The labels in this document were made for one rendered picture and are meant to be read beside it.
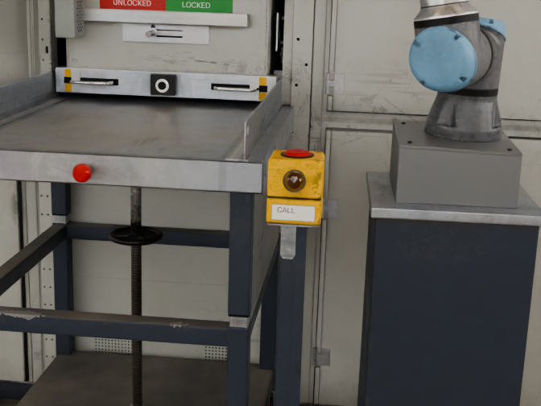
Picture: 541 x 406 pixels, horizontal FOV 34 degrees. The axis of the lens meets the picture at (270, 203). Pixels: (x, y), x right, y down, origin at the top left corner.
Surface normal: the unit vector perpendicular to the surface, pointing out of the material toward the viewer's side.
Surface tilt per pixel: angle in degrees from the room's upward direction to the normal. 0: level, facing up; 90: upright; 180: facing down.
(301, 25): 90
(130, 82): 90
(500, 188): 90
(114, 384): 0
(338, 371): 90
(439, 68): 99
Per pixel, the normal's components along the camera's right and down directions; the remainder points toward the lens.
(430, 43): -0.47, 0.35
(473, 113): 0.08, -0.01
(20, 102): 0.99, 0.06
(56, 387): 0.03, -0.97
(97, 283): -0.11, 0.25
